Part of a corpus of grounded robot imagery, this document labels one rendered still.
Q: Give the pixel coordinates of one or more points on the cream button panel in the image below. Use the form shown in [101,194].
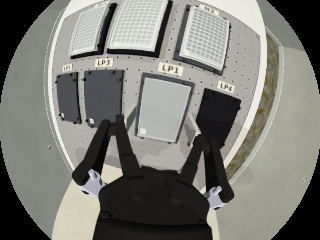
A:
[112,169]

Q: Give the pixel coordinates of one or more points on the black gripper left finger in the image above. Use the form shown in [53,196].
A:
[87,174]

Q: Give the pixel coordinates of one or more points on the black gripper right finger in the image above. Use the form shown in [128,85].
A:
[218,189]

